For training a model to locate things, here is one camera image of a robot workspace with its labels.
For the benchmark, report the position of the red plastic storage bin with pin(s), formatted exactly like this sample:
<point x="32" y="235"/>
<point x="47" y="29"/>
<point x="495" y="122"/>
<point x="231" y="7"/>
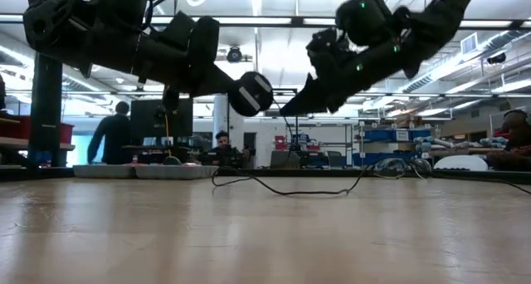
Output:
<point x="12" y="128"/>

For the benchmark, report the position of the blue bin shelf rack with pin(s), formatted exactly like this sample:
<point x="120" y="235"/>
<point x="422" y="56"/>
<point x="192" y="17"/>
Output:
<point x="394" y="134"/>

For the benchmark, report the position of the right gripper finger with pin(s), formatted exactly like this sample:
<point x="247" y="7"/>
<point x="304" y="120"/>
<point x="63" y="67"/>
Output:
<point x="309" y="101"/>

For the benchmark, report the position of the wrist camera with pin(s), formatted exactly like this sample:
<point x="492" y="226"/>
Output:
<point x="174" y="26"/>
<point x="321" y="41"/>

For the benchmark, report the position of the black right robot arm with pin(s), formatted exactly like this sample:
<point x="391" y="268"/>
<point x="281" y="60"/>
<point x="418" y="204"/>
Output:
<point x="427" y="22"/>

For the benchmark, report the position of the person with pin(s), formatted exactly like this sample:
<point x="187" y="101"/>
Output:
<point x="112" y="138"/>
<point x="514" y="143"/>
<point x="224" y="149"/>

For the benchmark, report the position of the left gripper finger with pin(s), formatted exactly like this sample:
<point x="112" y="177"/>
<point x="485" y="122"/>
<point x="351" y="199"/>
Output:
<point x="224" y="84"/>

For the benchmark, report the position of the overhead camera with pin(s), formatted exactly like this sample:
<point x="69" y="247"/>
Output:
<point x="234" y="54"/>

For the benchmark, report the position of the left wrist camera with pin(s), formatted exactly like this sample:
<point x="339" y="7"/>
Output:
<point x="174" y="26"/>

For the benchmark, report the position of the clear safety glasses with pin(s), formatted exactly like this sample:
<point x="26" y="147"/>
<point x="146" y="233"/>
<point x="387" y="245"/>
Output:
<point x="394" y="166"/>

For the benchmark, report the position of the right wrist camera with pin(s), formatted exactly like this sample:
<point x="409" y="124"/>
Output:
<point x="321" y="41"/>

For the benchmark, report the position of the grey laptop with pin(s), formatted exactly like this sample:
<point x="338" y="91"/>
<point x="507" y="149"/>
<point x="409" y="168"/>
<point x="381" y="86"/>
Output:
<point x="285" y="159"/>

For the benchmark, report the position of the white pedal trash bin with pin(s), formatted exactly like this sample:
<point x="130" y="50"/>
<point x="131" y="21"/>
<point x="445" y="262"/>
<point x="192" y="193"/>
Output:
<point x="460" y="163"/>

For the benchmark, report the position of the black monitor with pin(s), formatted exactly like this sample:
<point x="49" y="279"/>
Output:
<point x="145" y="118"/>

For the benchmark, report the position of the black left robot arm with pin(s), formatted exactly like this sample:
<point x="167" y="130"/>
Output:
<point x="83" y="39"/>

